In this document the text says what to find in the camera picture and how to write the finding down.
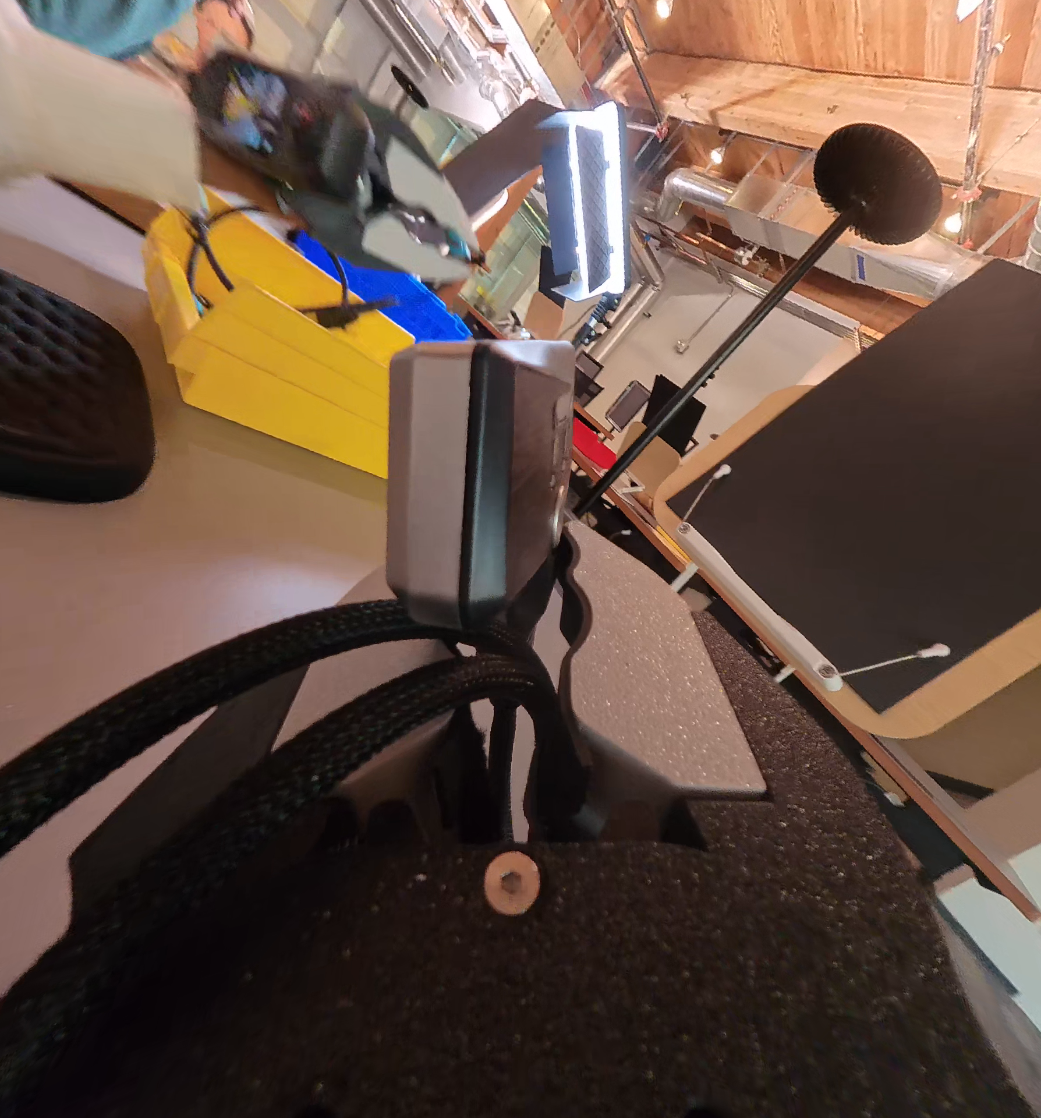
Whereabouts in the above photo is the yellow plastic bin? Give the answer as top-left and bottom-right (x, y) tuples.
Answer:
(140, 187), (417, 480)

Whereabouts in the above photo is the person's left forearm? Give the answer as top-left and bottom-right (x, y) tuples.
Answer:
(0, 0), (204, 209)

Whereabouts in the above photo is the red plastic bin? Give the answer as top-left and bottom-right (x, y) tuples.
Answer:
(571, 418), (619, 477)

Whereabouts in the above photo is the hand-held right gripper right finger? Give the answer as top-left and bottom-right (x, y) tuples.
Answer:
(558, 522), (768, 800)

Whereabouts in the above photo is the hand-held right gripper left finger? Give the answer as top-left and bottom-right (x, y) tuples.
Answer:
(271, 563), (465, 818)

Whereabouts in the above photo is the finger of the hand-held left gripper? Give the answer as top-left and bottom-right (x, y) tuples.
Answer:
(385, 153), (471, 232)
(362, 212), (480, 285)

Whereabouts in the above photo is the black HDMI switch with cable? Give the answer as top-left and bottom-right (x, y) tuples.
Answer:
(0, 339), (593, 1093)

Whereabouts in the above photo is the black tilted panel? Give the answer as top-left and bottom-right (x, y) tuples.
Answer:
(651, 374), (707, 455)

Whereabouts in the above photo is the blue plastic bin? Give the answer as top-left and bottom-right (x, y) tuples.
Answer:
(289, 229), (473, 342)

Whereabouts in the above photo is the black pole with round top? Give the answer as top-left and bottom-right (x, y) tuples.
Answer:
(573, 122), (945, 516)

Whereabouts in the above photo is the black braided green-plug cable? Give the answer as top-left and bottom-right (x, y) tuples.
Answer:
(184, 203), (488, 333)

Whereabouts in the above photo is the black mesh pad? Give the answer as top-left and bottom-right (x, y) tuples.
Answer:
(0, 252), (157, 505)

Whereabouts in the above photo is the silver air duct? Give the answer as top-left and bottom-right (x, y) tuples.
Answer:
(658, 168), (932, 302)

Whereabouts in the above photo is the light panel on stand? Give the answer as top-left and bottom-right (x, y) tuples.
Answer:
(538, 100), (635, 302)

